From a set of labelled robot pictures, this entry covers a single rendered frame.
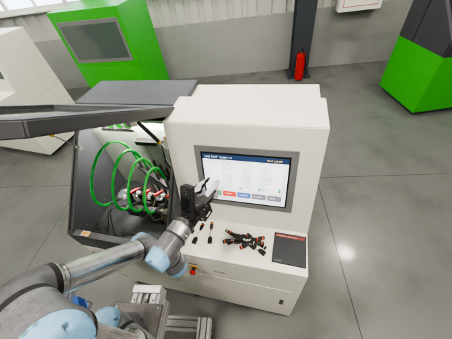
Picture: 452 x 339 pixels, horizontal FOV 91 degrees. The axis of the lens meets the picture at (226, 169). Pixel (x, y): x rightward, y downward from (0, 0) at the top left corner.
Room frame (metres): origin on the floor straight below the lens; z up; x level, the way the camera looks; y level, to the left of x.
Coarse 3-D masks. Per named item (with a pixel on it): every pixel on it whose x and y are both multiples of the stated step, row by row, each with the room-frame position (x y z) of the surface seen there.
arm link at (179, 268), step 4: (180, 252) 0.33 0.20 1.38; (180, 256) 0.32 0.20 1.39; (180, 260) 0.31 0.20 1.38; (184, 260) 0.32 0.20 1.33; (176, 264) 0.29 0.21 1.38; (180, 264) 0.30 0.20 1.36; (184, 264) 0.31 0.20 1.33; (168, 268) 0.28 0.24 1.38; (172, 268) 0.28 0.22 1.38; (176, 268) 0.29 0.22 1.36; (180, 268) 0.29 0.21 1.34; (184, 268) 0.30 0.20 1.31; (168, 272) 0.29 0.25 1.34; (172, 272) 0.28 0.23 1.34; (176, 272) 0.28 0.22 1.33; (180, 272) 0.29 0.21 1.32; (172, 276) 0.29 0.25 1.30; (176, 276) 0.28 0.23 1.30
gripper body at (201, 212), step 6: (198, 198) 0.48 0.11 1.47; (198, 204) 0.45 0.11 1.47; (210, 204) 0.47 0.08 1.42; (198, 210) 0.43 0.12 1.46; (204, 210) 0.45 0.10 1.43; (210, 210) 0.46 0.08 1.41; (180, 216) 0.41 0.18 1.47; (198, 216) 0.44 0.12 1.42; (204, 216) 0.43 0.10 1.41; (186, 222) 0.39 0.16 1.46; (192, 222) 0.41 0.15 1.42; (192, 228) 0.38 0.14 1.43
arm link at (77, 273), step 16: (144, 240) 0.39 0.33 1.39; (96, 256) 0.30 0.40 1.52; (112, 256) 0.31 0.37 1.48; (128, 256) 0.32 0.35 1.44; (144, 256) 0.34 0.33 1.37; (32, 272) 0.22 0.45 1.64; (48, 272) 0.23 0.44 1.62; (64, 272) 0.23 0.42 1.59; (80, 272) 0.24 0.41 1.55; (96, 272) 0.25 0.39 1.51; (112, 272) 0.27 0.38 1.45; (0, 288) 0.19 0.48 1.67; (16, 288) 0.18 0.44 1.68; (64, 288) 0.20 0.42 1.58; (0, 304) 0.15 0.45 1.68
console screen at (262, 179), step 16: (208, 160) 0.76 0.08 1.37; (224, 160) 0.73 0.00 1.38; (240, 160) 0.71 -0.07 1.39; (256, 160) 0.69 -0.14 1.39; (272, 160) 0.66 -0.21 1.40; (288, 160) 0.64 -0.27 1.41; (208, 176) 0.74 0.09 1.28; (224, 176) 0.71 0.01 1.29; (240, 176) 0.69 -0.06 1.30; (256, 176) 0.67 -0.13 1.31; (272, 176) 0.64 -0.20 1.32; (288, 176) 0.62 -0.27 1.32; (224, 192) 0.69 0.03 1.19; (240, 192) 0.67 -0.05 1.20; (256, 192) 0.64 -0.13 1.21; (272, 192) 0.62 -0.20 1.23; (288, 192) 0.60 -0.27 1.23; (256, 208) 0.62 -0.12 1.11; (272, 208) 0.60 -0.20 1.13; (288, 208) 0.57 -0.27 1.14
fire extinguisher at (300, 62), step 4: (300, 52) 4.00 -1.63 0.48; (304, 52) 3.97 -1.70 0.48; (300, 56) 3.90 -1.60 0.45; (304, 56) 3.90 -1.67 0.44; (300, 60) 3.90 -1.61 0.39; (304, 60) 3.90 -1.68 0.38; (296, 64) 3.97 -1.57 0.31; (300, 64) 3.90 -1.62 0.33; (304, 64) 3.91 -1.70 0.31; (296, 68) 3.95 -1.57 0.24; (300, 68) 3.89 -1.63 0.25; (304, 68) 3.94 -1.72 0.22; (296, 72) 3.94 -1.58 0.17; (300, 72) 3.89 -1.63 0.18; (296, 76) 3.93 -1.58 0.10; (300, 76) 3.89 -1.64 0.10
